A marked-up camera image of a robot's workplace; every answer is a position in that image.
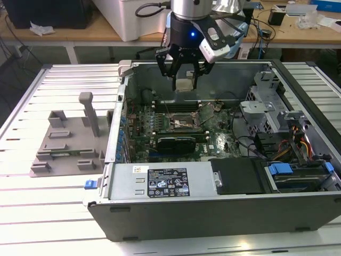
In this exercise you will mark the blue case latch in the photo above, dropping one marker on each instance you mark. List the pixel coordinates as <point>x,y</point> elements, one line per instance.
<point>89,184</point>

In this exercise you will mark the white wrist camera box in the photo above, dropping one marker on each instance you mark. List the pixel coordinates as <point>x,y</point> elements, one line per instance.
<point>215,52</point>

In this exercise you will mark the silver power supply with label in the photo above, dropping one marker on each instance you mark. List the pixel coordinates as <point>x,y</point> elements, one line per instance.
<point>122,184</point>

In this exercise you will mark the black graphics card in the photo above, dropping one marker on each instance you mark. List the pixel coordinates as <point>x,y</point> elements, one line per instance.
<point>175,145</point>

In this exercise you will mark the silver square CPU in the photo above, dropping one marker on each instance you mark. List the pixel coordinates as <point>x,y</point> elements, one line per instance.
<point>184,84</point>

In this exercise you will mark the black cylinder board component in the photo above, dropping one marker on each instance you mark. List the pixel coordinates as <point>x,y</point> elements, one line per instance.
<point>146,96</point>

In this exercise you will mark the small black speaker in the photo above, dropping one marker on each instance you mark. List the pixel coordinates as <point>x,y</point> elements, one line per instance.
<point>275,17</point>

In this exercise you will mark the white printer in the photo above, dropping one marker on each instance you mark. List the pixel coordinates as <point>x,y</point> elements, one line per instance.
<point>144,26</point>

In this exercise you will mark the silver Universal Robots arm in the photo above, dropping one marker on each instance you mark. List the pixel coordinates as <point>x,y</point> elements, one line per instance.
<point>186,8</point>

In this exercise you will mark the black RAM slot row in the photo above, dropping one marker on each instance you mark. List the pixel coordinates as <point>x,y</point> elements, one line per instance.
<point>181,134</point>
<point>170,106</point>

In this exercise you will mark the clear plastic bags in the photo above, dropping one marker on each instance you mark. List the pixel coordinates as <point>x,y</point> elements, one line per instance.
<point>309,21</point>

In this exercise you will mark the metal drive cage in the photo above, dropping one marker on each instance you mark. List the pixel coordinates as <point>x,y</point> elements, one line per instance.
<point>262,114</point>

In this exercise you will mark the black drive bay cover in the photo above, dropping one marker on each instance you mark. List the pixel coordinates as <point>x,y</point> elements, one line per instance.
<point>237,176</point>

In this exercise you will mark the black plastic connector block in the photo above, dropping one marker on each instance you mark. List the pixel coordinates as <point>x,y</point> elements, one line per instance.
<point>266,144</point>

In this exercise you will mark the grey plastic parts rack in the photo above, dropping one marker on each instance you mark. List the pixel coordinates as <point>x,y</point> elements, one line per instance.
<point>77,133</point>

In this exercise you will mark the blue cardboard box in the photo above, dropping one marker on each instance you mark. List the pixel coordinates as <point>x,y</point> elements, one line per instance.
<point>327,5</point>

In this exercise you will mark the open grey PC case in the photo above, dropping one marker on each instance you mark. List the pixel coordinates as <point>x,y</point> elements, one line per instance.
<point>213,221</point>

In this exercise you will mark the CPU socket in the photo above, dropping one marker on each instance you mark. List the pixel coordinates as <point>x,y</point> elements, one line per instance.
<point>181,122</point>

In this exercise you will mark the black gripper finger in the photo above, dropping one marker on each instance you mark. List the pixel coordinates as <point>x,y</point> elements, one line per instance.
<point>162,64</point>
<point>203,69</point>

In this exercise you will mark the hard disk in blue carrier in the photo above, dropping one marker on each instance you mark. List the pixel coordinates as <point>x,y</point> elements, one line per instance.
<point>279,169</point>

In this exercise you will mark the large black box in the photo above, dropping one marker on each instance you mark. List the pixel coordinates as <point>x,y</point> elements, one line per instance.
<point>48,13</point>

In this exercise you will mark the pale grey flat box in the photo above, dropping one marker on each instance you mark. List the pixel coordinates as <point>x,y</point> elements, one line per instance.
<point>301,10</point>

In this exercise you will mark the green motherboard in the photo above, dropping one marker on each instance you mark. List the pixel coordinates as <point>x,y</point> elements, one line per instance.
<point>218,141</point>

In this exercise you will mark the wooden desk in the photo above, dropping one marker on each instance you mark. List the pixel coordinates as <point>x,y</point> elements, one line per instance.
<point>293,36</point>

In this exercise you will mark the crumpled white paper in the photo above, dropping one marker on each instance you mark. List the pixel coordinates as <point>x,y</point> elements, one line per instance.
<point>41,28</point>

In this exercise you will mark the green RAM stick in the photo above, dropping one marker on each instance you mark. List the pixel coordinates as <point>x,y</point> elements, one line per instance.
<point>66,153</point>

